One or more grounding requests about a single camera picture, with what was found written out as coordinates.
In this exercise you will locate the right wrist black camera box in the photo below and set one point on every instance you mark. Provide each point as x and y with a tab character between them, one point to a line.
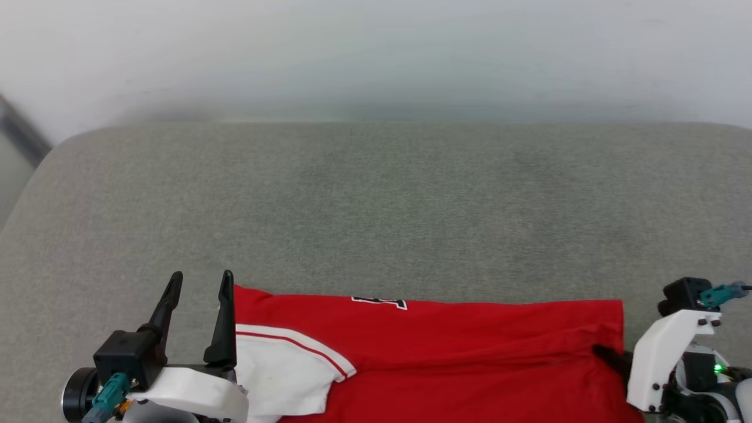
681	295

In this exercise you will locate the red and white basketball jersey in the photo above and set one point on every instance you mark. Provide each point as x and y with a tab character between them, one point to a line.
458	352

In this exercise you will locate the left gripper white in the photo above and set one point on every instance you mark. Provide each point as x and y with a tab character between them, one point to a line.
194	390

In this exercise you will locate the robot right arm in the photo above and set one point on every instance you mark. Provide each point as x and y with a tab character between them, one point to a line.
714	382

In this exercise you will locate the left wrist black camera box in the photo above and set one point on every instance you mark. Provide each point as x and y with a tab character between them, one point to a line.
124	358

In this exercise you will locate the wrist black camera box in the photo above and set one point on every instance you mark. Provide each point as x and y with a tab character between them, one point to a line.
681	295
124	358

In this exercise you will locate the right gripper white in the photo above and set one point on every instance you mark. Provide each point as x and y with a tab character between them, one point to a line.
661	358

